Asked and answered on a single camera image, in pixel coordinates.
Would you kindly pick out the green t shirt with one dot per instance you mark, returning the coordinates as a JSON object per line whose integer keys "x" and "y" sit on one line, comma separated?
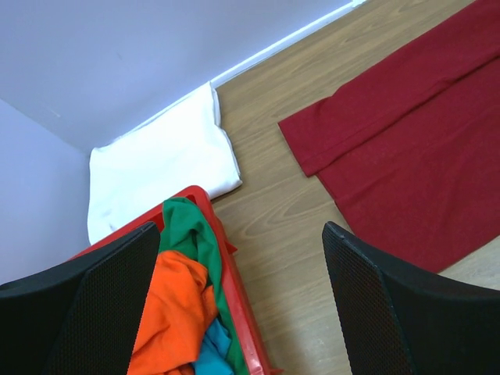
{"x": 188, "y": 232}

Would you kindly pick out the red plastic bin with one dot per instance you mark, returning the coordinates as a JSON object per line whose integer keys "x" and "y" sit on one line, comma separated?
{"x": 254, "y": 351}

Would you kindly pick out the dark red t shirt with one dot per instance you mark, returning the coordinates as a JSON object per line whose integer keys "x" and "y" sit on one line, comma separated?
{"x": 409, "y": 149}

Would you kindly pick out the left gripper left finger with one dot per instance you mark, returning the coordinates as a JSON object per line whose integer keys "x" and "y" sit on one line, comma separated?
{"x": 82, "y": 316}

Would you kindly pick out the folded white t shirt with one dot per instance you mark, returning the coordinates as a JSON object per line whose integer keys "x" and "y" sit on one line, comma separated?
{"x": 183, "y": 146}

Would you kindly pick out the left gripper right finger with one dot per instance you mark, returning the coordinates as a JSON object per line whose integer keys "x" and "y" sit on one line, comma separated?
{"x": 399, "y": 319}

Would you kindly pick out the teal t shirt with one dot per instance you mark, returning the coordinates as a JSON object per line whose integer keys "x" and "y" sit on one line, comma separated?
{"x": 212, "y": 356}

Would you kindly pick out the orange t shirt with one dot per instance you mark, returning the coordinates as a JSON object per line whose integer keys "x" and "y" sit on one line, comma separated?
{"x": 179, "y": 308}

